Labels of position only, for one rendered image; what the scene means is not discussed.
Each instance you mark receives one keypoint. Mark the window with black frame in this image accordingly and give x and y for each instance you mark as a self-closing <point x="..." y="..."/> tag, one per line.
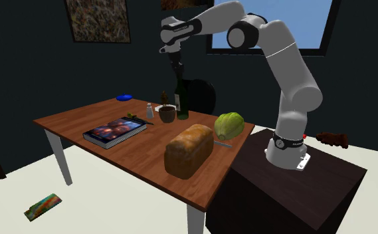
<point x="308" y="22"/>

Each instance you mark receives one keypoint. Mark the dark robot stand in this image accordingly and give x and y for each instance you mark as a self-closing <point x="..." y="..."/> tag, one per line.
<point x="292" y="191"/>

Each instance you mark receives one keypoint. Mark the dark brown lumpy thing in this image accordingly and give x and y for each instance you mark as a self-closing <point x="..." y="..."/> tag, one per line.
<point x="332" y="139"/>

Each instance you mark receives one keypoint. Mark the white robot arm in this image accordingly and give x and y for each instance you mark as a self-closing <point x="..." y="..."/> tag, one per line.
<point x="292" y="81"/>

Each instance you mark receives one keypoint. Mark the brown wall picture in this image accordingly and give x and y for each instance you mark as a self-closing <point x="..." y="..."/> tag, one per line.
<point x="182" y="3"/>

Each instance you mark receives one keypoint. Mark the brown bread loaf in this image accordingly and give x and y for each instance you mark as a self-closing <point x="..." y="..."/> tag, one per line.
<point x="188" y="150"/>

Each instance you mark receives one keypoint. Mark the grey salt shaker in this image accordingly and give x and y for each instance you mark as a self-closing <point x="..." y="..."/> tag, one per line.
<point x="149" y="111"/>

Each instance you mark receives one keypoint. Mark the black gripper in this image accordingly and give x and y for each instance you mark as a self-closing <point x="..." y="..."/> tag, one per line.
<point x="175" y="60"/>

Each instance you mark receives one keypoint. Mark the spiral-bound book with dark cover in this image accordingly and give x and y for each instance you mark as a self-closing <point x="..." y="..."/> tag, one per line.
<point x="115" y="131"/>

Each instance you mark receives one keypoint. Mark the green ribbed squash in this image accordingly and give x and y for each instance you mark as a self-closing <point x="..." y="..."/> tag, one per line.
<point x="229" y="125"/>

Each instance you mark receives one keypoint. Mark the black round-backed chair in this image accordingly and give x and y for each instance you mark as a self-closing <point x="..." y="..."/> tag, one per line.
<point x="203" y="95"/>

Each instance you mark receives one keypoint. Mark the dark brown cup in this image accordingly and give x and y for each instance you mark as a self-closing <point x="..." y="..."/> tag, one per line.
<point x="167" y="115"/>

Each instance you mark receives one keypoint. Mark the grey knife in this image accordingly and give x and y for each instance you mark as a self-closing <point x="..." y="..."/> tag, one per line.
<point x="223" y="144"/>

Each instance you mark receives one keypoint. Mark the blue bowl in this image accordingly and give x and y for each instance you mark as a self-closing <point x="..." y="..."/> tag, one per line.
<point x="124" y="97"/>

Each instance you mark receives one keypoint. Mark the dark green wine bottle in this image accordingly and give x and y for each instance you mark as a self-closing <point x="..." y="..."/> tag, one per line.
<point x="182" y="105"/>

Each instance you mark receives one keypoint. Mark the white plate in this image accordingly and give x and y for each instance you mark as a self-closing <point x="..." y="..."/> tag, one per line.
<point x="158" y="108"/>

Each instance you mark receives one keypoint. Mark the speckled wall picture, black frame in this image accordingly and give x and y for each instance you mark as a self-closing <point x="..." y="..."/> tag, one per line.
<point x="99" y="21"/>

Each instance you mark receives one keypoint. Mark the brown cone-shaped figure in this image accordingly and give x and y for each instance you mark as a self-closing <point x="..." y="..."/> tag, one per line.
<point x="164" y="98"/>

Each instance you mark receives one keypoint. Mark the wooden table with white legs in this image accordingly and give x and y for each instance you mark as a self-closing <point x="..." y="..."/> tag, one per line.
<point x="143" y="155"/>

